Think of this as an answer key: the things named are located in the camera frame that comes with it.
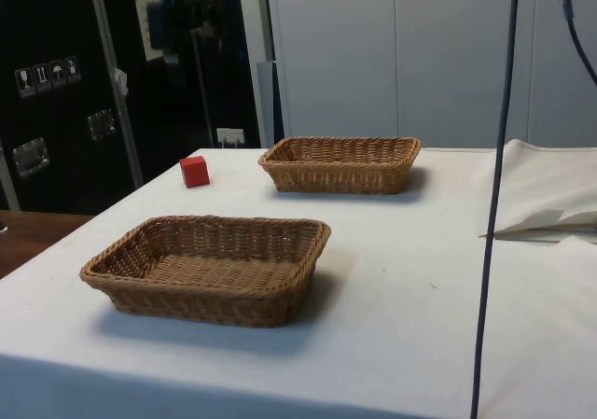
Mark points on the white wall socket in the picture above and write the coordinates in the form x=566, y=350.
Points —
x=230, y=136

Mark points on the brown wicker basket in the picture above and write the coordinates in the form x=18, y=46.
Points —
x=340, y=164
x=205, y=274

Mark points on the red cube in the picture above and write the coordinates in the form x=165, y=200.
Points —
x=195, y=171

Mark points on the black cabinet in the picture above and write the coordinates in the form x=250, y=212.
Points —
x=116, y=87

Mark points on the pale grey lockers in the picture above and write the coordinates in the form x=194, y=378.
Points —
x=434, y=60

